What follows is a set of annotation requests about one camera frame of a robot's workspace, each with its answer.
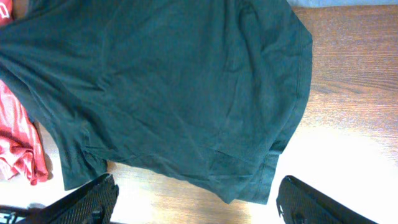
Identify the red soccer t-shirt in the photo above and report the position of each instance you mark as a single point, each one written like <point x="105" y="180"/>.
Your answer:
<point x="21" y="149"/>

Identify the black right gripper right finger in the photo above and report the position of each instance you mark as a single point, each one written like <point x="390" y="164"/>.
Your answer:
<point x="299" y="203"/>

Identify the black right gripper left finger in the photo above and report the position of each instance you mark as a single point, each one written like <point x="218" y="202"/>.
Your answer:
<point x="92" y="203"/>

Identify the dark green t-shirt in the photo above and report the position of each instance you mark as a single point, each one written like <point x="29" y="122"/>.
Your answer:
<point x="209" y="92"/>

